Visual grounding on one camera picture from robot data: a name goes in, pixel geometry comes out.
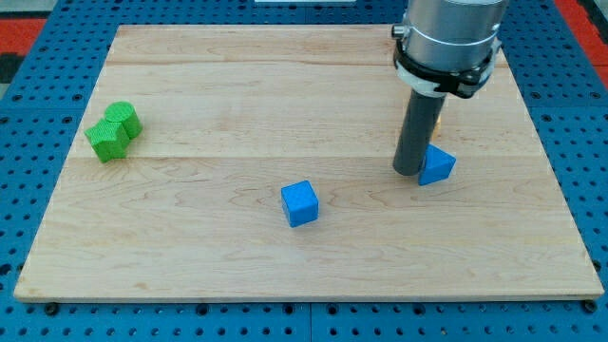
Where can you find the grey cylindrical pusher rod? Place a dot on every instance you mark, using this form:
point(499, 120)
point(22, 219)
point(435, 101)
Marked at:
point(421, 117)

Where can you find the black and white mount ring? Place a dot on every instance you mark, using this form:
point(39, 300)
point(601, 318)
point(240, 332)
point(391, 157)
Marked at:
point(435, 83)

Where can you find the yellow block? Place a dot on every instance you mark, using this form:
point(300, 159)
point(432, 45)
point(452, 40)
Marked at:
point(436, 127)

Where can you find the blue triangle block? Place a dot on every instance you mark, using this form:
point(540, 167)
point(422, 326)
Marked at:
point(437, 165)

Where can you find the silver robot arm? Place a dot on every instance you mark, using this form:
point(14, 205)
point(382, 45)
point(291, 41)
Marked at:
point(442, 47)

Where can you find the wooden board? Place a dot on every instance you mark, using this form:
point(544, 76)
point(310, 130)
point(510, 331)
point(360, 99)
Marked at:
point(264, 173)

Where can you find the green star block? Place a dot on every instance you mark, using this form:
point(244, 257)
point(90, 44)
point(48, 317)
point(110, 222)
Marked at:
point(108, 140)

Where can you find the blue cube block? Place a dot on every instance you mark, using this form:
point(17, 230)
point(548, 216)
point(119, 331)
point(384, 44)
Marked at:
point(299, 203)

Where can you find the green cylinder block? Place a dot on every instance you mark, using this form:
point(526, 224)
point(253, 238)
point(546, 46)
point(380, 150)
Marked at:
point(124, 113)

